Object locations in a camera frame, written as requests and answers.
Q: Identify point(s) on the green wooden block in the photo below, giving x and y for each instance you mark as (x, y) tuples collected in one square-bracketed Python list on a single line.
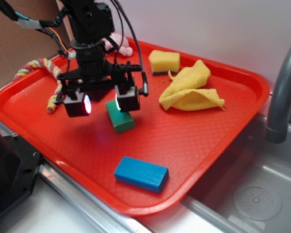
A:
[(121, 122)]

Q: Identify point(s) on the grey faucet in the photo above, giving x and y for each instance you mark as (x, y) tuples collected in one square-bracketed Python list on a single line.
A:
[(279, 114)]

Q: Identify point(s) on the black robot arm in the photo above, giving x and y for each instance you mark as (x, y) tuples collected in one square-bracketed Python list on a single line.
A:
[(92, 26)]

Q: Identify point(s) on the yellow cloth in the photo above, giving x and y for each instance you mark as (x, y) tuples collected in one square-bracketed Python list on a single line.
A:
[(186, 91)]

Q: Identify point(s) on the grey sink basin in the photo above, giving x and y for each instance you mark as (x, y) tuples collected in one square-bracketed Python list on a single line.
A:
[(248, 188)]

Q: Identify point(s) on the blue wooden block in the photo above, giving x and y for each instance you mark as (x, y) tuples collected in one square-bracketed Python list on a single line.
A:
[(142, 174)]

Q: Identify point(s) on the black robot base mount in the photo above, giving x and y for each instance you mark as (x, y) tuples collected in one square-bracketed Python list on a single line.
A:
[(19, 166)]

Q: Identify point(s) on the brown cardboard panel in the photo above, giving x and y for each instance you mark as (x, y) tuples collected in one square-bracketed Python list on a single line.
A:
[(18, 45)]

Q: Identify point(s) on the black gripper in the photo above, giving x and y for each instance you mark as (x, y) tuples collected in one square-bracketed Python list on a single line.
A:
[(95, 73)]

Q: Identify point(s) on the yellow sponge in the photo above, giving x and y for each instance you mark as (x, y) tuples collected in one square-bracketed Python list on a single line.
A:
[(164, 61)]

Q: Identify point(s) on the pink plush toy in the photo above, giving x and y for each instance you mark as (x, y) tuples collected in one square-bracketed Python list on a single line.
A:
[(118, 43)]

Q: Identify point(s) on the red plastic tray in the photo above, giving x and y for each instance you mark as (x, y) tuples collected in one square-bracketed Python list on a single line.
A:
[(88, 149)]

